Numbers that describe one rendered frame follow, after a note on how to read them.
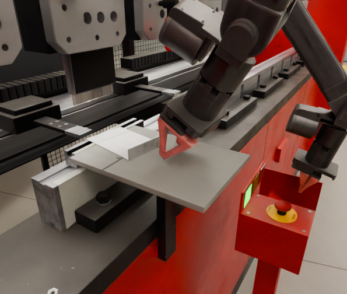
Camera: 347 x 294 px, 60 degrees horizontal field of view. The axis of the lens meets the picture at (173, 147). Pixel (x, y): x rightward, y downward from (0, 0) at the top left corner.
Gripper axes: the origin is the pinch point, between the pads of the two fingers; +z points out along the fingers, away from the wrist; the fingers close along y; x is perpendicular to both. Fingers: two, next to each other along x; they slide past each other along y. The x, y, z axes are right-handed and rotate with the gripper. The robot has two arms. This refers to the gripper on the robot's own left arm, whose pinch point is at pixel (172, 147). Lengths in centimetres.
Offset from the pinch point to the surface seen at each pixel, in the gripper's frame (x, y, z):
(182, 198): 7.4, 9.7, -2.2
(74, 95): -18.4, 5.1, 2.1
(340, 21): 0, -214, -9
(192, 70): -31, -80, 26
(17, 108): -32.8, 4.0, 18.0
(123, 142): -8.6, 0.0, 7.3
